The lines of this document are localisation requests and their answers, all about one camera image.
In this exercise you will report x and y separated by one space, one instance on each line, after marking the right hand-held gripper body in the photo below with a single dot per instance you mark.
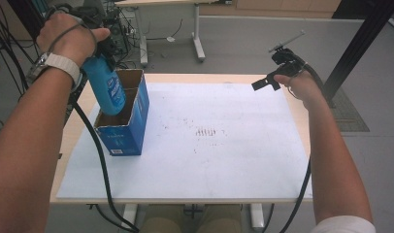
287 61

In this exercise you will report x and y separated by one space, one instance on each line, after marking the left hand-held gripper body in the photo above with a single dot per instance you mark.
94 21

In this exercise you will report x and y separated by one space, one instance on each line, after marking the blue plastic bottle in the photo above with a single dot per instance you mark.
107 90

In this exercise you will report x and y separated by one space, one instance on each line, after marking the blue cardboard box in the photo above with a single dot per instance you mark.
127 139

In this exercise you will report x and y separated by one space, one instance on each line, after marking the person's right hand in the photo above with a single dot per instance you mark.
298 87

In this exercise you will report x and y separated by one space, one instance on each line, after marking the person's left hand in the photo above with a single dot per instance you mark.
69 39

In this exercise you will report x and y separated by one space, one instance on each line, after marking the white-legged background table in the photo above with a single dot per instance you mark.
196 39

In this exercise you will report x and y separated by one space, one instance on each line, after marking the grey floor mat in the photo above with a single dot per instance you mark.
350 116

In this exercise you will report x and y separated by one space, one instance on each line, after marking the white paper sheet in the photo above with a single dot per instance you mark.
201 161

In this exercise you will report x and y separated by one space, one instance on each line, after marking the white table leg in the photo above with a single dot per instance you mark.
256 216
130 215

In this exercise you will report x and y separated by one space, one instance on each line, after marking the person's right leg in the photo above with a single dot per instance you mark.
221 220

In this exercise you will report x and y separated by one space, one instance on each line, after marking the person's leg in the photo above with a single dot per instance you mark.
221 220
162 220

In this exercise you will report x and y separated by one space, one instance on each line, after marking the person's white sleeve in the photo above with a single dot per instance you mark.
344 226

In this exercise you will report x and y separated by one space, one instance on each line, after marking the person's left leg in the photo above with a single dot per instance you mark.
162 220

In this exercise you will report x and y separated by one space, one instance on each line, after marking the black metal frame post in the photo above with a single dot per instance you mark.
356 45

